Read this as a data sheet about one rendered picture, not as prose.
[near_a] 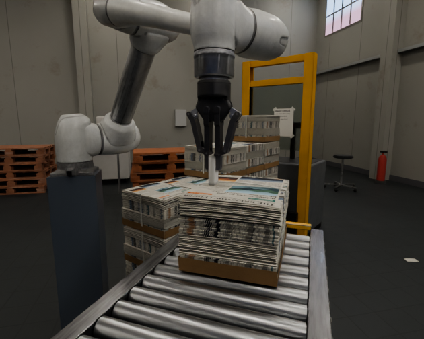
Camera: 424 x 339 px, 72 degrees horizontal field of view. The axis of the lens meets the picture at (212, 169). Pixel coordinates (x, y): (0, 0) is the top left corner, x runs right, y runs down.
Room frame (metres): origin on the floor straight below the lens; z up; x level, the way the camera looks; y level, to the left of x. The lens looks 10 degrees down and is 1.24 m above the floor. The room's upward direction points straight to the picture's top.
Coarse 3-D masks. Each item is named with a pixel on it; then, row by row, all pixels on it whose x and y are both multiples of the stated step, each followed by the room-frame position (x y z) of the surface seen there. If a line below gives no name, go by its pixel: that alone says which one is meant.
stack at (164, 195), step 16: (192, 176) 2.15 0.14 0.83; (256, 176) 2.34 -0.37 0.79; (128, 192) 1.68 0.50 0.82; (144, 192) 1.65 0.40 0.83; (160, 192) 1.65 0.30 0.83; (176, 192) 1.65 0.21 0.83; (128, 208) 1.69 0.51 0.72; (144, 208) 1.60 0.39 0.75; (160, 208) 1.51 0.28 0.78; (176, 208) 1.57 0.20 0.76; (144, 224) 1.60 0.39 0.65; (160, 224) 1.51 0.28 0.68; (176, 224) 1.57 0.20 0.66; (128, 240) 1.70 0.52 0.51; (144, 240) 1.61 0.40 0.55; (160, 240) 1.52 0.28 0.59; (144, 256) 1.61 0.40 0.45; (128, 272) 1.72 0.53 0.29
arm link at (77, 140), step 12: (60, 120) 1.31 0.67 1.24; (72, 120) 1.30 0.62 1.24; (84, 120) 1.33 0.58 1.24; (60, 132) 1.28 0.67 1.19; (72, 132) 1.28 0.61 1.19; (84, 132) 1.32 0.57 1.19; (96, 132) 1.36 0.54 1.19; (60, 144) 1.28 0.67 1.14; (72, 144) 1.28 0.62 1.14; (84, 144) 1.31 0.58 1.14; (96, 144) 1.35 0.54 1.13; (60, 156) 1.28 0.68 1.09; (72, 156) 1.28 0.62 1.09; (84, 156) 1.31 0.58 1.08
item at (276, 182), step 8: (224, 176) 1.08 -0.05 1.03; (232, 176) 1.08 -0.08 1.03; (240, 176) 1.09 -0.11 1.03; (248, 176) 1.09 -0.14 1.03; (240, 184) 0.96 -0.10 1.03; (248, 184) 0.96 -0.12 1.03; (264, 184) 0.96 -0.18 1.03; (272, 184) 0.96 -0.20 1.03; (280, 184) 0.96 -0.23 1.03; (288, 184) 1.00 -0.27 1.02; (288, 192) 1.03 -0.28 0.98
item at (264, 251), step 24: (192, 192) 0.83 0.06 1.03; (216, 192) 0.83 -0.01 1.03; (240, 192) 0.84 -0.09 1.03; (264, 192) 0.85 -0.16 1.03; (192, 216) 0.78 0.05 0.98; (216, 216) 0.76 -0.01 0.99; (240, 216) 0.74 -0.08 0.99; (264, 216) 0.72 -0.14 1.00; (192, 240) 0.79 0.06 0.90; (216, 240) 0.77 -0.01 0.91; (240, 240) 0.75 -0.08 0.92; (264, 240) 0.73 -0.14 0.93; (240, 264) 0.74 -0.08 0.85; (264, 264) 0.72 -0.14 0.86
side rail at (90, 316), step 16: (176, 240) 1.03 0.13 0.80; (160, 256) 0.90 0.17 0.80; (144, 272) 0.79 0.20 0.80; (112, 288) 0.71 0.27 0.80; (128, 288) 0.71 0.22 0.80; (96, 304) 0.65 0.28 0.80; (112, 304) 0.65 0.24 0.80; (80, 320) 0.59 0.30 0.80; (96, 320) 0.59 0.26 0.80; (64, 336) 0.54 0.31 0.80
